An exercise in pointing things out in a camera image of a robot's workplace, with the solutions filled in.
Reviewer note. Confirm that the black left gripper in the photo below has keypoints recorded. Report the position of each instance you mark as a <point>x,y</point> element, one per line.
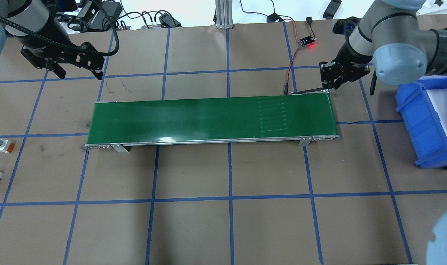
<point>46,49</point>

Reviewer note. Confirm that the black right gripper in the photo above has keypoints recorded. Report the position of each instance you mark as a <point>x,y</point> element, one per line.
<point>349,60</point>

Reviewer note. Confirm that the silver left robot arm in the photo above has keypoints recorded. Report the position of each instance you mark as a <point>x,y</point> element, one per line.
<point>37,18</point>

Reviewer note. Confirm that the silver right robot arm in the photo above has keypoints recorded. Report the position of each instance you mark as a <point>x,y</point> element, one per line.
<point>389,37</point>

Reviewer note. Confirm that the green conveyor belt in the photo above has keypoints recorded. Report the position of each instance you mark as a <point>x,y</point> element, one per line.
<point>303,117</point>

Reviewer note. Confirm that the small red-lit circuit board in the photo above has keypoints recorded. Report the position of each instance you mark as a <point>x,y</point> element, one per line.
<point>307,41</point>

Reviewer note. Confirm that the black power adapter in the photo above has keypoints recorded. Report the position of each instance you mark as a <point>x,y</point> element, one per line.
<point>99,21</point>

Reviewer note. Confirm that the small black controller box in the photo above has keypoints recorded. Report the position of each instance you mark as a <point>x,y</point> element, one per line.
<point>274,17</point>

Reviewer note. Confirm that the blue plastic bin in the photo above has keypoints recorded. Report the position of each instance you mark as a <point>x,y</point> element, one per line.
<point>423,107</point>

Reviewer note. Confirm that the green push button switch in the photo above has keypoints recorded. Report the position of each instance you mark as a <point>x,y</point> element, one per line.
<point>6,146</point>

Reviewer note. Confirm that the aluminium frame post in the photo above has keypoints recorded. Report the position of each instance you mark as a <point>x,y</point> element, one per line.
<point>223,14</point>

